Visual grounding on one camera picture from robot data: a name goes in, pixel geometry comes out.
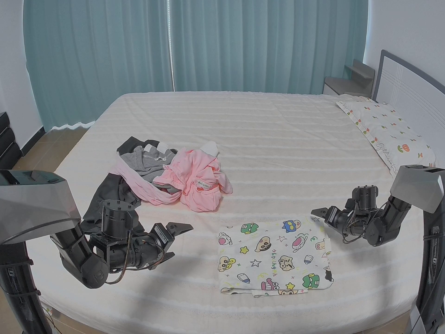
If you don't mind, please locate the blue-green curtain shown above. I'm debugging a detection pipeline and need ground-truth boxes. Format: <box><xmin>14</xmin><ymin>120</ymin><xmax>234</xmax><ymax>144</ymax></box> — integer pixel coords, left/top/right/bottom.
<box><xmin>22</xmin><ymin>0</ymin><xmax>174</xmax><ymax>131</ymax></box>
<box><xmin>168</xmin><ymin>0</ymin><xmax>369</xmax><ymax>95</ymax></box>

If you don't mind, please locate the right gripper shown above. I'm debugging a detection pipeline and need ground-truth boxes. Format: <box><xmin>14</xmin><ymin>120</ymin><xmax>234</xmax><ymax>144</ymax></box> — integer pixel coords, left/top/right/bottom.
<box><xmin>310</xmin><ymin>205</ymin><xmax>349</xmax><ymax>233</ymax></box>

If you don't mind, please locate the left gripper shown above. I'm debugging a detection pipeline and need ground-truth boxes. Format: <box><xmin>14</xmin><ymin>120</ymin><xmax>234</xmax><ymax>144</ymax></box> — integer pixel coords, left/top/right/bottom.
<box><xmin>127</xmin><ymin>223</ymin><xmax>194</xmax><ymax>269</ymax></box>

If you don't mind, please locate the bed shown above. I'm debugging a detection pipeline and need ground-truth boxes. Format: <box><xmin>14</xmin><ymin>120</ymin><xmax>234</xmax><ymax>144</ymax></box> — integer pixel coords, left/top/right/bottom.
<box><xmin>28</xmin><ymin>50</ymin><xmax>445</xmax><ymax>334</ymax></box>

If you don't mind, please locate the white printed pyjama top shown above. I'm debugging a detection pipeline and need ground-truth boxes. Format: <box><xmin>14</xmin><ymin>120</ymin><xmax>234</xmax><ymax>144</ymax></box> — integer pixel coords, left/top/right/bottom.
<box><xmin>217</xmin><ymin>216</ymin><xmax>335</xmax><ymax>298</ymax></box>

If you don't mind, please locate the white printed pillow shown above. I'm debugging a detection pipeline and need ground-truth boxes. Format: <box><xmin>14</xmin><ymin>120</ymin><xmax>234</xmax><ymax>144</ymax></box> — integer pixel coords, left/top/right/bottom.
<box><xmin>335</xmin><ymin>100</ymin><xmax>437</xmax><ymax>178</ymax></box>

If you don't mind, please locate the grey bedside table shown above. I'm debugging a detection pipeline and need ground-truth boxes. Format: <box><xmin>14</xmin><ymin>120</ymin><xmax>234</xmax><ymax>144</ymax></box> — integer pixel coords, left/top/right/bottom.
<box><xmin>323</xmin><ymin>59</ymin><xmax>376</xmax><ymax>98</ymax></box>

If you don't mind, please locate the pile of clothes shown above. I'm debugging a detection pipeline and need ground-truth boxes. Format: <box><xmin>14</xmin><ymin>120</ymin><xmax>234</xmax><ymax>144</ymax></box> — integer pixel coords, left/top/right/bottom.
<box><xmin>81</xmin><ymin>136</ymin><xmax>233</xmax><ymax>236</ymax></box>

